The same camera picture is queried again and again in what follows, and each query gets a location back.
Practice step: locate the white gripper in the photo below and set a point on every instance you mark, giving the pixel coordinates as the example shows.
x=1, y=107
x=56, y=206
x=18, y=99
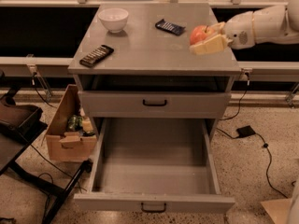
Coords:
x=239, y=30

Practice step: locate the red apple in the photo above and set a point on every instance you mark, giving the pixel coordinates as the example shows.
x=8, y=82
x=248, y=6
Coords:
x=200, y=33

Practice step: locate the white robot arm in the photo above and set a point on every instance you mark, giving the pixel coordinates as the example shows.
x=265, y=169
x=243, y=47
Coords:
x=277, y=24

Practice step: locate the grey drawer cabinet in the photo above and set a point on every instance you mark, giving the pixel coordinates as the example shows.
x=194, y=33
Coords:
x=146, y=59

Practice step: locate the closed grey upper drawer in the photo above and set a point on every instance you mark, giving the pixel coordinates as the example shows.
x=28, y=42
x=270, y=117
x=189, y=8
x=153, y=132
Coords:
x=131, y=104

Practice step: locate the open grey lower drawer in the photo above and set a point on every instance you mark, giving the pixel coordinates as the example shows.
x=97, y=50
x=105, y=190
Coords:
x=154, y=166

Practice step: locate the white bowl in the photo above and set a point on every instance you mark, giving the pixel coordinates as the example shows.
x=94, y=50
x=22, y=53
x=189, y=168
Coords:
x=114, y=19

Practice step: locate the black snack packet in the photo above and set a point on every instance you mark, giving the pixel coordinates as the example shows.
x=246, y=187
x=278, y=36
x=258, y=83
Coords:
x=96, y=56

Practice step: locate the yellow bottle in box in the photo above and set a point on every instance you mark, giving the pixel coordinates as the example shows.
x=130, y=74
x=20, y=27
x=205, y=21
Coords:
x=86, y=123

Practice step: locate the green bag in box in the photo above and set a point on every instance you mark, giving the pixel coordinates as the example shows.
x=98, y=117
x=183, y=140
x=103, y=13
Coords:
x=74, y=123

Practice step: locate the cardboard box with items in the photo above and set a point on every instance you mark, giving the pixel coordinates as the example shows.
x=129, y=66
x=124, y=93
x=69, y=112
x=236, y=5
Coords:
x=64, y=145

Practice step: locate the cardboard sheet on floor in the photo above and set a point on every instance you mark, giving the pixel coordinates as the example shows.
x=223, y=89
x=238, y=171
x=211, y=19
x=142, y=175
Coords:
x=278, y=210

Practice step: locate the black table stand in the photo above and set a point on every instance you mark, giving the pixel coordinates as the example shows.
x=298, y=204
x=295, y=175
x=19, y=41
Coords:
x=22, y=203

